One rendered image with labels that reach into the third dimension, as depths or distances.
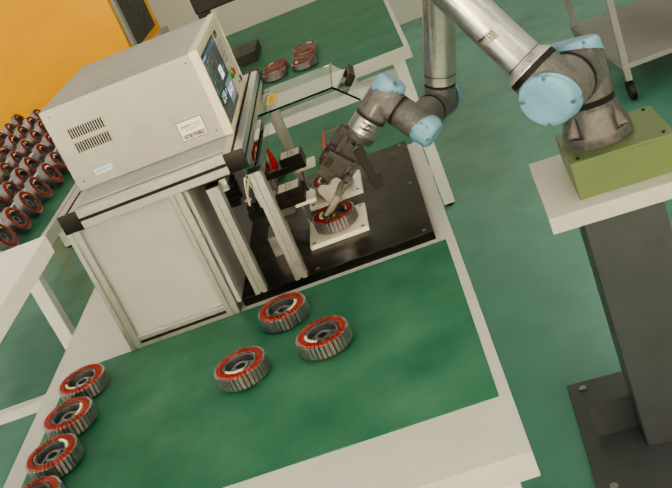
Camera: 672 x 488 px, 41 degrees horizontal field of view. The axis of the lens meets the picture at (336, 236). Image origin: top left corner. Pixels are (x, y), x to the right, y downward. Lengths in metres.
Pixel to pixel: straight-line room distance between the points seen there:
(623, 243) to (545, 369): 0.80
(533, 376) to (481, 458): 1.41
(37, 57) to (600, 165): 4.42
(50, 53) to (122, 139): 3.79
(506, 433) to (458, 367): 0.21
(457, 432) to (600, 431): 1.07
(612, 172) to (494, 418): 0.73
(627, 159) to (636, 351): 0.51
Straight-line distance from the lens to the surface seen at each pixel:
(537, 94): 1.86
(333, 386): 1.69
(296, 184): 2.18
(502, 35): 1.89
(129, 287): 2.11
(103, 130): 2.11
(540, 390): 2.74
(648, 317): 2.22
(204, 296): 2.10
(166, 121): 2.08
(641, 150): 2.00
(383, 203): 2.27
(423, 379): 1.60
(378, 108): 2.09
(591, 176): 2.00
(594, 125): 2.02
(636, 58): 4.47
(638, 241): 2.12
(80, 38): 5.80
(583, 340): 2.89
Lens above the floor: 1.64
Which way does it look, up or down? 23 degrees down
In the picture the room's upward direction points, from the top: 23 degrees counter-clockwise
